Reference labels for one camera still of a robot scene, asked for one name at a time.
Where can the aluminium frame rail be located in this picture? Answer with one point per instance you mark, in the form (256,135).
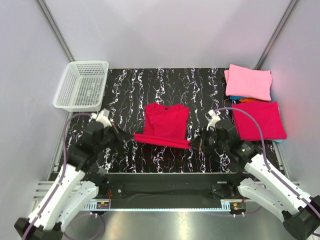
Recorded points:
(44,186)

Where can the crimson t shirt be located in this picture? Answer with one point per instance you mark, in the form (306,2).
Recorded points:
(165,126)
(266,114)

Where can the folded pink t shirt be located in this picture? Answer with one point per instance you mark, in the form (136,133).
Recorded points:
(248,83)

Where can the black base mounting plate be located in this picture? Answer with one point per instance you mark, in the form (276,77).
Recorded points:
(138,191)

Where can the black marble pattern mat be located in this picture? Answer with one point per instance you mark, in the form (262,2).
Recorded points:
(126,95)

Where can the white plastic basket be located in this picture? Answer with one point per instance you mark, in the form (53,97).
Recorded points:
(82,86)

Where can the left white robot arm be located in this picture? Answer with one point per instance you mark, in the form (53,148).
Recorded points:
(74,186)

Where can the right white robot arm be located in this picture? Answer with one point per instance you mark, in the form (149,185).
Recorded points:
(258,180)

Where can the folded blue t shirt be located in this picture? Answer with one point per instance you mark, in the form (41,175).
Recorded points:
(236,98)

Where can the folded cyan t shirt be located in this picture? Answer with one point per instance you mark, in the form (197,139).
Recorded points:
(278,140)

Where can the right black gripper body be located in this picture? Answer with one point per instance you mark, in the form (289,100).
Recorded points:
(209,140)

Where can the folded orange t shirt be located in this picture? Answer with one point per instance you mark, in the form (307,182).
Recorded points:
(246,100)

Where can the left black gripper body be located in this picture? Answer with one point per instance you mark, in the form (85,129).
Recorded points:
(112,136)

